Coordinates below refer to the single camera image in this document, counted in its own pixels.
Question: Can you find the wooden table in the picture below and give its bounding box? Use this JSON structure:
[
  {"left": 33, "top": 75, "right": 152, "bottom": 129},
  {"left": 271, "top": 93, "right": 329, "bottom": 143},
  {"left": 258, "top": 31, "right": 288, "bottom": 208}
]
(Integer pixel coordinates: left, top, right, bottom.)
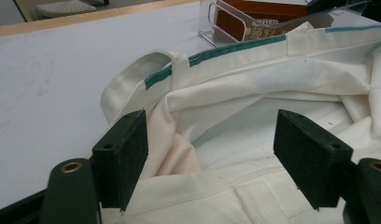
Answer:
[{"left": 0, "top": 0, "right": 202, "bottom": 39}]

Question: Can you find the clear plastic box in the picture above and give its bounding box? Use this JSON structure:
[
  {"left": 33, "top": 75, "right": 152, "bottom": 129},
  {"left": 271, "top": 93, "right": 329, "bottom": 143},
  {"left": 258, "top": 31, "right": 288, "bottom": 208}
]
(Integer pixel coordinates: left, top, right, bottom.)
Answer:
[{"left": 197, "top": 0, "right": 381, "bottom": 49}]

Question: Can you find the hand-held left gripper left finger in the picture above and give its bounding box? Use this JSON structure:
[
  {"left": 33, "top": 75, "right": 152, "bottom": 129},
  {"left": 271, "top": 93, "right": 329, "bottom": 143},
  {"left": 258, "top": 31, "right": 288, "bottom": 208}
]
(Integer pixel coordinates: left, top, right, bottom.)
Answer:
[{"left": 92, "top": 108, "right": 149, "bottom": 213}]

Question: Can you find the cream canvas tote bag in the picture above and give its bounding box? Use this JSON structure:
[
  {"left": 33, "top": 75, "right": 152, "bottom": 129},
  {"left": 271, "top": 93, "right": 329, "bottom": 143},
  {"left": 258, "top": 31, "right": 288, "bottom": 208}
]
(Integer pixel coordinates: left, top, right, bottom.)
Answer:
[{"left": 99, "top": 21, "right": 381, "bottom": 224}]

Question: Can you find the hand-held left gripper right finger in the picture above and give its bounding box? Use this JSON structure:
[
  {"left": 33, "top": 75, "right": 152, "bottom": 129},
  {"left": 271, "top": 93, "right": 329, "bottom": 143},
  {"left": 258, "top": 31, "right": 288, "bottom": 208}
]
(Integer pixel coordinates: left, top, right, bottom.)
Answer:
[{"left": 273, "top": 108, "right": 355, "bottom": 212}]

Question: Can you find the grey perforated chair base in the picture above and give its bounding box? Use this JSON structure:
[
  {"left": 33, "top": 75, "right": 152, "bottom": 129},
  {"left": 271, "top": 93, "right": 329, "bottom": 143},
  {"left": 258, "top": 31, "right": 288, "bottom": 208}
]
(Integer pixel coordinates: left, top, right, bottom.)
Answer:
[{"left": 34, "top": 0, "right": 98, "bottom": 19}]

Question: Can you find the white table mat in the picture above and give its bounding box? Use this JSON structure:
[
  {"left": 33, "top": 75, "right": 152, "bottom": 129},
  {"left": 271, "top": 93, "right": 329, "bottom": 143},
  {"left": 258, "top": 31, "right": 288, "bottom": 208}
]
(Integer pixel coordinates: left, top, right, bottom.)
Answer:
[{"left": 0, "top": 1, "right": 224, "bottom": 213}]

